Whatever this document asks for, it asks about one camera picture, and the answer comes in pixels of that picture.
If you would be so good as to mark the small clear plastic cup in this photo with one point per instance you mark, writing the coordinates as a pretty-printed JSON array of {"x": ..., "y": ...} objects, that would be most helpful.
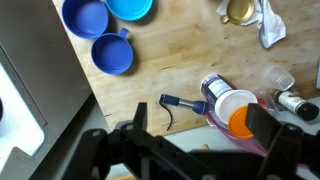
[{"x": 280, "y": 78}]

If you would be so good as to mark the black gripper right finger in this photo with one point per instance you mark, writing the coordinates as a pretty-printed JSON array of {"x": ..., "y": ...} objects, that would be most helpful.
[{"x": 261, "y": 125}]

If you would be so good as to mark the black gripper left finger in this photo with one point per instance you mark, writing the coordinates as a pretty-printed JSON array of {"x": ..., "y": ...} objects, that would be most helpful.
[{"x": 140, "y": 115}]

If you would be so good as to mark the clear zip plastic bag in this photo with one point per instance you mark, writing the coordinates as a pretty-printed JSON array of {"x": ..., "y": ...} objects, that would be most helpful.
[{"x": 218, "y": 129}]

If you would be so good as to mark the gold measuring cup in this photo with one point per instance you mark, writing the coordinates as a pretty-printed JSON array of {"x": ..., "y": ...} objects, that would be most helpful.
[{"x": 238, "y": 11}]

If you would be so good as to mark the blue-label jar with white lid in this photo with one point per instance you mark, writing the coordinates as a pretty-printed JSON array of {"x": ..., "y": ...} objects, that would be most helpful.
[{"x": 218, "y": 87}]

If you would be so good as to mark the white crumpled cloth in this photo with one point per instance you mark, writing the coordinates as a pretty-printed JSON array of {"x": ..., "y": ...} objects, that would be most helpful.
[{"x": 271, "y": 25}]

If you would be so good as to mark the dark blue plastic bowl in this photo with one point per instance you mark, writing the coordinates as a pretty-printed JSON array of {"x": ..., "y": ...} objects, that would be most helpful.
[{"x": 85, "y": 16}]

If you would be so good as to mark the orange plastic lid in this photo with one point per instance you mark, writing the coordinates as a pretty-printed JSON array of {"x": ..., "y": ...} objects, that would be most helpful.
[{"x": 237, "y": 122}]

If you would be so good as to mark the light blue plastic bowl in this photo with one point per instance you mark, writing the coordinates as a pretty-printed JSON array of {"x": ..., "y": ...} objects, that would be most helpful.
[{"x": 130, "y": 8}]

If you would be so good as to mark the white kitchen stove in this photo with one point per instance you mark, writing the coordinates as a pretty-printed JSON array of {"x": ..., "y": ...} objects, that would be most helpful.
[{"x": 23, "y": 83}]

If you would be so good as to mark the dark bottle with white label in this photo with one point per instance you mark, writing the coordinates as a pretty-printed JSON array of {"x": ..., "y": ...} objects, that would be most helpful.
[{"x": 296, "y": 105}]

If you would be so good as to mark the wooden kitchen cart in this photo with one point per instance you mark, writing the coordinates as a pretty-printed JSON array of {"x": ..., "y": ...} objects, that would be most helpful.
[{"x": 186, "y": 43}]

